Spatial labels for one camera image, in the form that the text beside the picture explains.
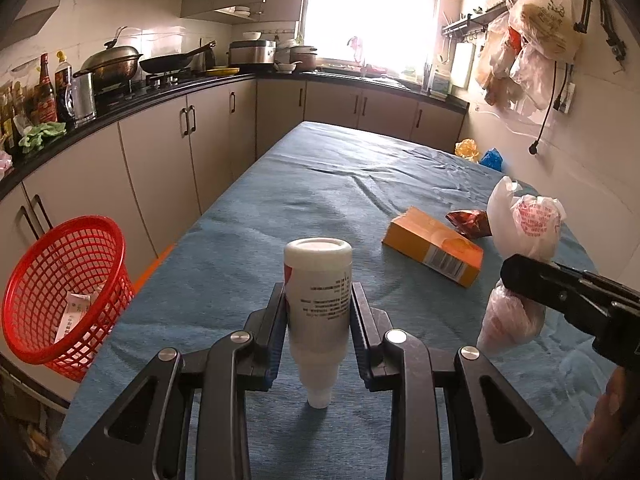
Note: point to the green and white box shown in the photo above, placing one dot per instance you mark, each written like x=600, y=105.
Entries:
x=441, y=84

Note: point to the brown pot with lid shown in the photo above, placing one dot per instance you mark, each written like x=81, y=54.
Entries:
x=303, y=59

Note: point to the yellow dish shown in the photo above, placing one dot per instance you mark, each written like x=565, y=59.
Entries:
x=222, y=71

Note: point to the white bowl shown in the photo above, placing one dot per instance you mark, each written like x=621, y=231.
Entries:
x=287, y=67

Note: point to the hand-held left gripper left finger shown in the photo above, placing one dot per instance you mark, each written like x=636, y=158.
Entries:
x=277, y=340

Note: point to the blue plastic bag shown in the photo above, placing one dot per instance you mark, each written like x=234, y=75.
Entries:
x=491, y=159

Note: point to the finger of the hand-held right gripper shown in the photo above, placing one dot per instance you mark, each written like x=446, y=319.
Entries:
x=600, y=280
x=535, y=280

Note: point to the person's right hand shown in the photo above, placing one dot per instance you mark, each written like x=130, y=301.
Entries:
x=605, y=420

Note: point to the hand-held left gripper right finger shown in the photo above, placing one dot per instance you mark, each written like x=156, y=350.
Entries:
x=360, y=345

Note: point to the red plastic basket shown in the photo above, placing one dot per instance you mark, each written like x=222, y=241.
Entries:
x=85, y=250

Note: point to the bunch of hanging plastic bags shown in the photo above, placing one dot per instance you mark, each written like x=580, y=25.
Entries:
x=540, y=35

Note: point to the kitchen base cabinets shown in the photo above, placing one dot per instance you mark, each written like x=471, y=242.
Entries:
x=165, y=150

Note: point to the red label sauce bottle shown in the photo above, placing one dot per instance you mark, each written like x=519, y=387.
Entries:
x=45, y=95

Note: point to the white box with red print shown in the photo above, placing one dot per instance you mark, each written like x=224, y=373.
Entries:
x=75, y=315

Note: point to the metal wall rack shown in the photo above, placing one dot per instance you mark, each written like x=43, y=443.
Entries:
x=472, y=22

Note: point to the black frying pan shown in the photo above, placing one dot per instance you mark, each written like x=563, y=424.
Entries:
x=167, y=62

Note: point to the blue tablecloth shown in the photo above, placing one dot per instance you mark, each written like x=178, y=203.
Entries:
x=325, y=195

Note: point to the white plastic bag red print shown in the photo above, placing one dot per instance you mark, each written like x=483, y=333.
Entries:
x=530, y=220

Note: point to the orange cardboard box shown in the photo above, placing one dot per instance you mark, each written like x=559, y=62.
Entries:
x=430, y=245

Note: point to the steel kettle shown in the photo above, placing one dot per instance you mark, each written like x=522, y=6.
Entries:
x=84, y=100

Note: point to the dark bottle yellow cap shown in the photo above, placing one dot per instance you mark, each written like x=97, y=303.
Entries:
x=63, y=85

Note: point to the yellow plastic bag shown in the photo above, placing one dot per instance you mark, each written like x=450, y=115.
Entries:
x=466, y=150

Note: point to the red-brown snack wrapper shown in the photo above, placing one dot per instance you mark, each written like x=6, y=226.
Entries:
x=470, y=222

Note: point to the white hanging board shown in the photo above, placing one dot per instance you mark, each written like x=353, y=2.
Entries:
x=462, y=67

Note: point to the white wall socket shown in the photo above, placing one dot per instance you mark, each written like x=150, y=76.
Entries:
x=565, y=97

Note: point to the white plastic bottle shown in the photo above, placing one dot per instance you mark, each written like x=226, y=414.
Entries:
x=317, y=290

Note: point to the gas stove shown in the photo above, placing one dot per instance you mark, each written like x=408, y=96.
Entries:
x=150, y=82

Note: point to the window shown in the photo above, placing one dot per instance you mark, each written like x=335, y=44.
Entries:
x=370, y=10

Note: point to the stainless rice cooker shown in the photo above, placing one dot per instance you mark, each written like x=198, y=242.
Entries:
x=252, y=54

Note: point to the steel wok with lid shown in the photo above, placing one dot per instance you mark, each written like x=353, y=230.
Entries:
x=112, y=62

